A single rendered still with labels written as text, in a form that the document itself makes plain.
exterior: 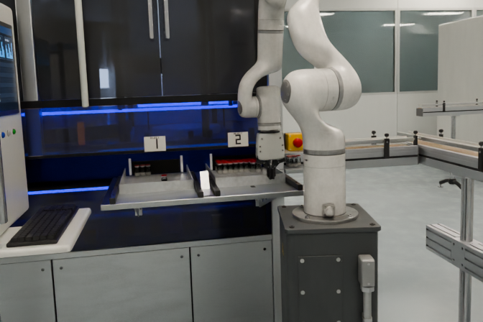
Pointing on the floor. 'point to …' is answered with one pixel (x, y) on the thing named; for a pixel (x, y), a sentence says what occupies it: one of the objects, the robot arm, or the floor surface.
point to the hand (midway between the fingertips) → (271, 173)
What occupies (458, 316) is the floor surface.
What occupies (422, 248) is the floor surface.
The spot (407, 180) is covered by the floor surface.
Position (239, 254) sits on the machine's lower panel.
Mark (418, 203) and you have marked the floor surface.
